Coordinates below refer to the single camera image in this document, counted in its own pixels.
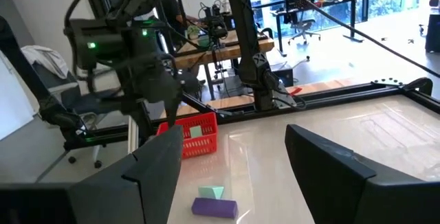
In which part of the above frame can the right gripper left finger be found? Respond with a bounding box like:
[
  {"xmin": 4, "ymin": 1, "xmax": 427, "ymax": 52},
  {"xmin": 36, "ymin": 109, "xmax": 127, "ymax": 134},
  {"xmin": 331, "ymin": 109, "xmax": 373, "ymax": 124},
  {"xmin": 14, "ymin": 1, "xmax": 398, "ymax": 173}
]
[{"xmin": 68, "ymin": 126, "xmax": 184, "ymax": 224}]

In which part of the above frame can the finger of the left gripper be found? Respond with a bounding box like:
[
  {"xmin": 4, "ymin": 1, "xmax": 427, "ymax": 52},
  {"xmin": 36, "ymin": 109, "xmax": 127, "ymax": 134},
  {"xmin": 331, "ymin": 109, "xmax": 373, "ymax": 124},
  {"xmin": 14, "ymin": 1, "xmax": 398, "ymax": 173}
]
[{"xmin": 160, "ymin": 78, "xmax": 184, "ymax": 129}]

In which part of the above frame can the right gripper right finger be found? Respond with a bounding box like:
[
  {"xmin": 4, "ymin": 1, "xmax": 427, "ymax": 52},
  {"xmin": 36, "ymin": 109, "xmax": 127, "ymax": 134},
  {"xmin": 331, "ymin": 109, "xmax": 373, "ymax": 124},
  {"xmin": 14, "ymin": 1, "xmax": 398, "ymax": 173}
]
[{"xmin": 284, "ymin": 124, "xmax": 440, "ymax": 224}]

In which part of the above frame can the small teal block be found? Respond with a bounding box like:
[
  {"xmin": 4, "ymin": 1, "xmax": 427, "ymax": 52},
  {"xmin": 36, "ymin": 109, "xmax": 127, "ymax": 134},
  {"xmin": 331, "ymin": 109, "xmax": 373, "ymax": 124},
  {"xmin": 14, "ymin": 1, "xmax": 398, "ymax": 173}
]
[{"xmin": 197, "ymin": 185, "xmax": 225, "ymax": 200}]

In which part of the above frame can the long purple block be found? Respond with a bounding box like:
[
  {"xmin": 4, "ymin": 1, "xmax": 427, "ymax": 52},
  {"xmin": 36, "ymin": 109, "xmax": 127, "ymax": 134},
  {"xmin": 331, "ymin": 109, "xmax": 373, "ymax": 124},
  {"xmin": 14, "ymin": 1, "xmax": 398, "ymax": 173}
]
[{"xmin": 191, "ymin": 197, "xmax": 239, "ymax": 220}]

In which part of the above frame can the red plastic basket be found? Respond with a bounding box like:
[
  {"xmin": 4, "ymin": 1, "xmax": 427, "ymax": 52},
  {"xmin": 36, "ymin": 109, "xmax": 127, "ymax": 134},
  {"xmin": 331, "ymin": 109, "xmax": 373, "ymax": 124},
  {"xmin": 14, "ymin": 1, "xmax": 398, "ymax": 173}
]
[{"xmin": 156, "ymin": 112, "xmax": 219, "ymax": 159}]

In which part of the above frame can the person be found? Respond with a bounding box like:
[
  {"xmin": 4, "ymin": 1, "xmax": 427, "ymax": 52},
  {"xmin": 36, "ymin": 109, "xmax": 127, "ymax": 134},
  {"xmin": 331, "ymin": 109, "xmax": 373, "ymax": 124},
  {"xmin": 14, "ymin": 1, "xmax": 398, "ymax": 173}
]
[{"xmin": 161, "ymin": 0, "xmax": 200, "ymax": 46}]

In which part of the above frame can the wooden workbench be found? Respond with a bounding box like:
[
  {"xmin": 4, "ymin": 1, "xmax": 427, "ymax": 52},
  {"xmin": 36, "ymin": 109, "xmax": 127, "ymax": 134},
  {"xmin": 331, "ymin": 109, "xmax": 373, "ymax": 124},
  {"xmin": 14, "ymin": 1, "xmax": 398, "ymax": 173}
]
[{"xmin": 173, "ymin": 27, "xmax": 276, "ymax": 70}]

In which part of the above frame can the dark wheeled office chair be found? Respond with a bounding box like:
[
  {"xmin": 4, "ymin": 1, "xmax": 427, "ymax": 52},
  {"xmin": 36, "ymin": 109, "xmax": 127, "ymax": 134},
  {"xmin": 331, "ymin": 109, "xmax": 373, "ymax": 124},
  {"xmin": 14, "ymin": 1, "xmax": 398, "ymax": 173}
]
[{"xmin": 30, "ymin": 62, "xmax": 138, "ymax": 170}]

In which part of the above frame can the white cloth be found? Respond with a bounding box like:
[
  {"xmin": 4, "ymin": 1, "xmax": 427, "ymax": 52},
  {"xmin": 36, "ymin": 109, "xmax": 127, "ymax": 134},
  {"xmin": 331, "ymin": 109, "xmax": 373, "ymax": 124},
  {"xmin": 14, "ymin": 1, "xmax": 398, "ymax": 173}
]
[{"xmin": 20, "ymin": 44, "xmax": 69, "ymax": 80}]

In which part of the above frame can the black computer box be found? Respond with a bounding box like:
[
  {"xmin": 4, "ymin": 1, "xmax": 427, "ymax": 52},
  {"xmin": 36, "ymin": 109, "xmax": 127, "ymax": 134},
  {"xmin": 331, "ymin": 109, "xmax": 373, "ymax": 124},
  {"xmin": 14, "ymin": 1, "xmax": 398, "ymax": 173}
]
[{"xmin": 273, "ymin": 67, "xmax": 295, "ymax": 87}]

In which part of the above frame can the white board panel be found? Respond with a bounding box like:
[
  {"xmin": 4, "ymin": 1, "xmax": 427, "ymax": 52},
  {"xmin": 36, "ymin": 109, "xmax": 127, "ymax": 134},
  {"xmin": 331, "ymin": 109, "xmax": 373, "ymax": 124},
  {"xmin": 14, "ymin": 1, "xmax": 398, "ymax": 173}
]
[{"xmin": 0, "ymin": 50, "xmax": 35, "ymax": 142}]

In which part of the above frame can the black office desk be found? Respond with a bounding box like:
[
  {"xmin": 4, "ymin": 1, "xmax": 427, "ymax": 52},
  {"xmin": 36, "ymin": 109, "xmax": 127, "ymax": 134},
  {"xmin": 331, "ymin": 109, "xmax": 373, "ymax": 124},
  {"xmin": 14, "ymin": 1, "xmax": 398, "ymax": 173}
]
[{"xmin": 271, "ymin": 0, "xmax": 372, "ymax": 45}]

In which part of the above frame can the black cabinet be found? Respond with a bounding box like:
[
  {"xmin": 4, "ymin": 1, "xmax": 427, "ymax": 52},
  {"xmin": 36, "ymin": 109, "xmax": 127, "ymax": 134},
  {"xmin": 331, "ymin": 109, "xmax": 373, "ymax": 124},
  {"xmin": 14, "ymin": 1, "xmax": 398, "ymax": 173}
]
[{"xmin": 424, "ymin": 0, "xmax": 440, "ymax": 53}]

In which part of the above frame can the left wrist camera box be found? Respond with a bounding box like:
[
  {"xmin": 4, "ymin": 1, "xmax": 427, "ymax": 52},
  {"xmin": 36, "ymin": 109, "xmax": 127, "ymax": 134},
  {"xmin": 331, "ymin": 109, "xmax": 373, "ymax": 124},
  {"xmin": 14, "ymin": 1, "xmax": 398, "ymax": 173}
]
[{"xmin": 77, "ymin": 19, "xmax": 122, "ymax": 69}]

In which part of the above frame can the long thin black cable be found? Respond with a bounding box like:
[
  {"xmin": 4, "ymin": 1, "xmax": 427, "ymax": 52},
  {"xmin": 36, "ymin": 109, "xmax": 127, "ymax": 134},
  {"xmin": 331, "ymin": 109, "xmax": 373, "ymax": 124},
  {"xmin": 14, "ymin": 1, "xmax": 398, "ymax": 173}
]
[{"xmin": 274, "ymin": 0, "xmax": 440, "ymax": 79}]

